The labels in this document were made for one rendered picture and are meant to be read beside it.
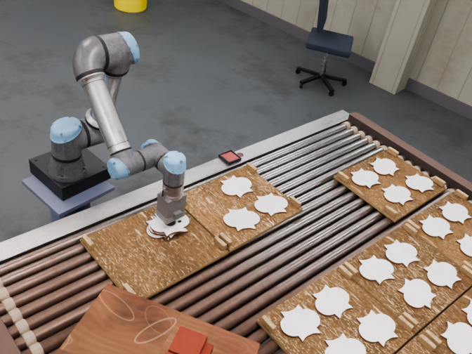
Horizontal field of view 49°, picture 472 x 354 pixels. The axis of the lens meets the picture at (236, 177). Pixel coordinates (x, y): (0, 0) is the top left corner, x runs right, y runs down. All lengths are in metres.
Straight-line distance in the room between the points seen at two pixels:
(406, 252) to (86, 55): 1.39
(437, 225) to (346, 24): 3.79
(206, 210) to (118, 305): 0.63
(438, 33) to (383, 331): 3.94
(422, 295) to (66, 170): 1.43
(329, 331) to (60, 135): 1.21
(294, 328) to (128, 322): 0.53
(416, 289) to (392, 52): 3.62
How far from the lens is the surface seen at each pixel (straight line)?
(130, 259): 1.87
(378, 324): 1.86
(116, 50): 1.84
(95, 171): 2.24
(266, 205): 2.14
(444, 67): 5.46
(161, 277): 1.82
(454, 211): 2.47
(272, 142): 2.56
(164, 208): 1.85
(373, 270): 2.02
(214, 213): 2.07
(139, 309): 1.61
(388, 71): 5.43
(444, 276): 2.14
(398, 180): 2.53
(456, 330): 1.98
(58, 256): 1.92
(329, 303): 1.85
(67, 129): 2.09
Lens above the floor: 2.33
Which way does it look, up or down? 38 degrees down
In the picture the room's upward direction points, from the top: 10 degrees clockwise
